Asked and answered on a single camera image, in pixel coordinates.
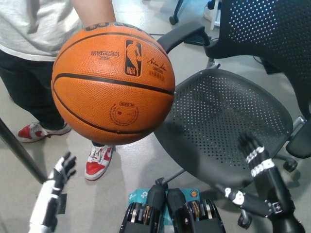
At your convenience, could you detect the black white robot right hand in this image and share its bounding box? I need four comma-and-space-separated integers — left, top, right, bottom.
224, 132, 306, 233

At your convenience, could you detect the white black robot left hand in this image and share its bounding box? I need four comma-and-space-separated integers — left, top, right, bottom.
28, 151, 77, 233

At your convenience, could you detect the orange Wilson NBA basketball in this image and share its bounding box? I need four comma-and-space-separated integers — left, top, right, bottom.
51, 22, 176, 146

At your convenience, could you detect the black curved chair armrest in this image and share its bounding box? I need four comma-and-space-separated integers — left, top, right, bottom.
286, 116, 311, 158
156, 25, 211, 53

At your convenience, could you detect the black perforated chair seat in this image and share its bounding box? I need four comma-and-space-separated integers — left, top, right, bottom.
155, 68, 294, 189

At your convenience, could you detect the black perforated chair backrest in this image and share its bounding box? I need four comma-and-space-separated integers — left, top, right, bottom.
205, 0, 311, 117

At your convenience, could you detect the person in grey shirt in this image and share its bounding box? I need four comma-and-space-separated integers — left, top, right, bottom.
0, 0, 115, 148

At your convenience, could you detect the background black chair base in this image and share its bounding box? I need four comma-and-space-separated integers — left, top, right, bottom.
169, 0, 185, 25

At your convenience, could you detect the black metal pole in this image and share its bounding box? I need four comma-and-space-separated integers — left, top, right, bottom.
0, 118, 48, 184

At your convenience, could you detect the red white left sneaker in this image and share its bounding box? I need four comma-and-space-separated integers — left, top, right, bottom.
84, 143, 114, 181

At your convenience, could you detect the red white sneaker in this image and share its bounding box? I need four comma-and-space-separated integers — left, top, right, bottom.
84, 143, 114, 181
18, 121, 72, 143

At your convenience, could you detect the red white right sneaker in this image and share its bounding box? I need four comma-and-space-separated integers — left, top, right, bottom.
18, 121, 72, 143

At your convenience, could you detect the teal TP-Link box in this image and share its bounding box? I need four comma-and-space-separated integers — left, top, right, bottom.
128, 188, 201, 233

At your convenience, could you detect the black flat floor box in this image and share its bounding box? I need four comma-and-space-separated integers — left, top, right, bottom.
184, 33, 207, 47

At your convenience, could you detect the black floor device with cable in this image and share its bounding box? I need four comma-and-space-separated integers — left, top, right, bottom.
252, 55, 285, 75

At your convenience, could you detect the white furniture frame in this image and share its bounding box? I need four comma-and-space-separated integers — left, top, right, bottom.
203, 0, 222, 31

